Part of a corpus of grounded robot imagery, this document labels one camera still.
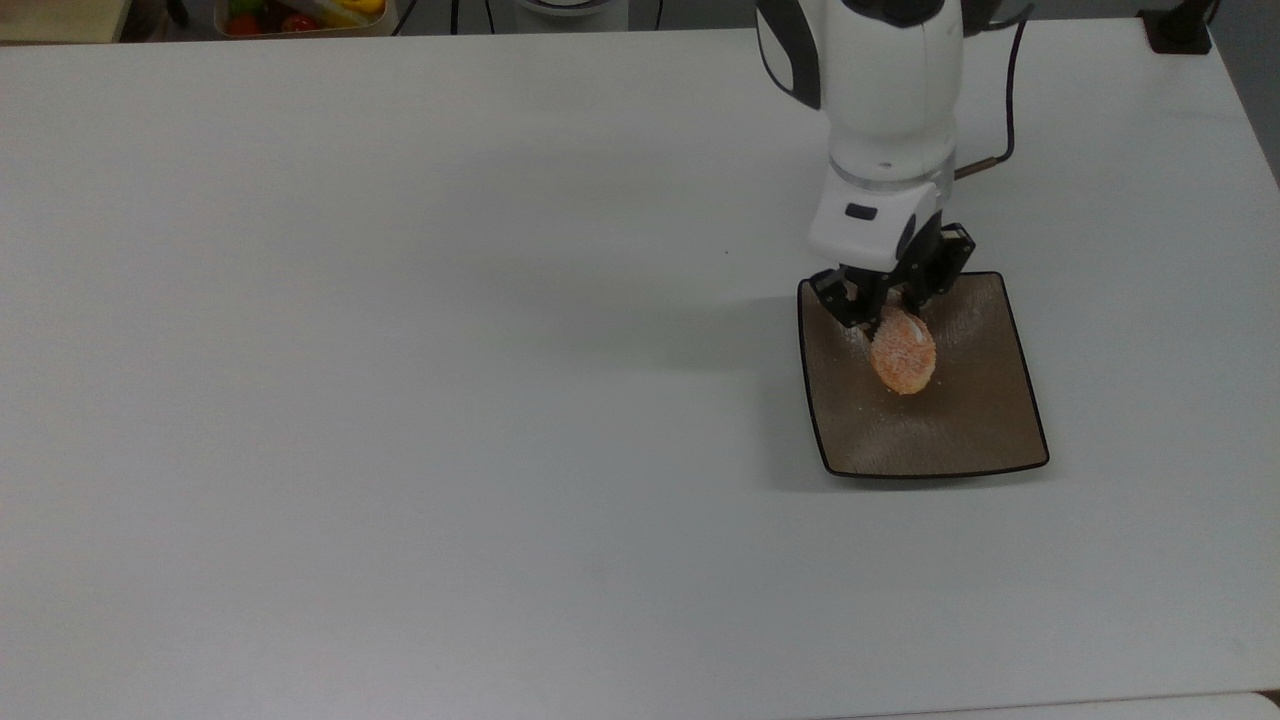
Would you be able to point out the red toy tomato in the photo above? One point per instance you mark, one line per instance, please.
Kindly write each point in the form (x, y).
(299, 22)
(243, 25)

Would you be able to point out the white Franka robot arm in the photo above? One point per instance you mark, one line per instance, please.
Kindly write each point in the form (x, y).
(890, 90)

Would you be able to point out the beige box of toy food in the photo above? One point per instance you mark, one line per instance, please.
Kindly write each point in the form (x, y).
(330, 31)

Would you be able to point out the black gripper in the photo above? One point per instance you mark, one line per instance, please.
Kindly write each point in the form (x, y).
(915, 255)

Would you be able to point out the orange sugared bread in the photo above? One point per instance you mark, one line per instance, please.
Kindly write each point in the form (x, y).
(905, 360)

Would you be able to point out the yellow toy fruit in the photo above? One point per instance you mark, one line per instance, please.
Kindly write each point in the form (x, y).
(362, 5)

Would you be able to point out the square brown ceramic plate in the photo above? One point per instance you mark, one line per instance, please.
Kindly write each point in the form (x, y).
(970, 410)

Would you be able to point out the wooden board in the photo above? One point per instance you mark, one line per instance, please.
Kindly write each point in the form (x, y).
(60, 20)

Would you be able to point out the black stand base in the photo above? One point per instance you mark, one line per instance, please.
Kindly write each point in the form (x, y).
(1180, 35)

